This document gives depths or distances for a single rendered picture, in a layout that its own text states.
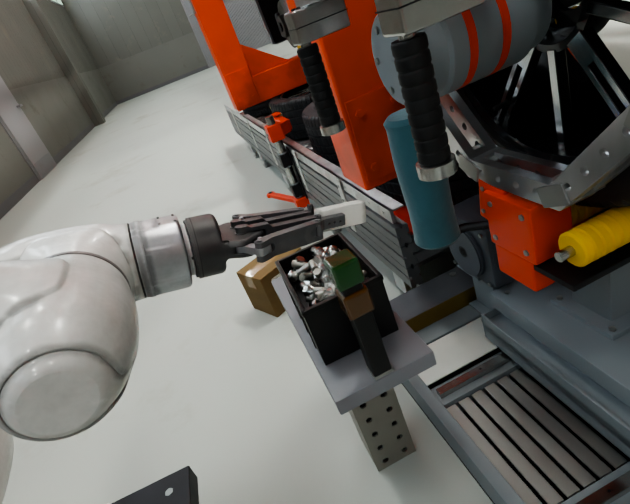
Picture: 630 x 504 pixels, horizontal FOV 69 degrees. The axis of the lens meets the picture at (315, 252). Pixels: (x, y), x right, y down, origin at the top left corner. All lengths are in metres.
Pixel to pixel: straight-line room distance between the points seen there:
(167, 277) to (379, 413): 0.66
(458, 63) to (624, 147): 0.22
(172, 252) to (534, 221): 0.56
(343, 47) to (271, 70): 1.95
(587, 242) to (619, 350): 0.32
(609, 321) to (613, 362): 0.10
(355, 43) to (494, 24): 0.46
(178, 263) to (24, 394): 0.23
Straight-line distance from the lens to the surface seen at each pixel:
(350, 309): 0.63
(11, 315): 0.39
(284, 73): 3.03
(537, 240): 0.84
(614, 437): 1.06
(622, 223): 0.82
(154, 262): 0.53
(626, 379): 1.00
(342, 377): 0.75
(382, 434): 1.11
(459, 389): 1.20
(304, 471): 1.25
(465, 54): 0.67
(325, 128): 0.82
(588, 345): 1.06
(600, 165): 0.68
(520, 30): 0.71
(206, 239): 0.54
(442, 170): 0.52
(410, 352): 0.75
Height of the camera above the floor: 0.96
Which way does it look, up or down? 27 degrees down
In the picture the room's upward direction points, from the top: 21 degrees counter-clockwise
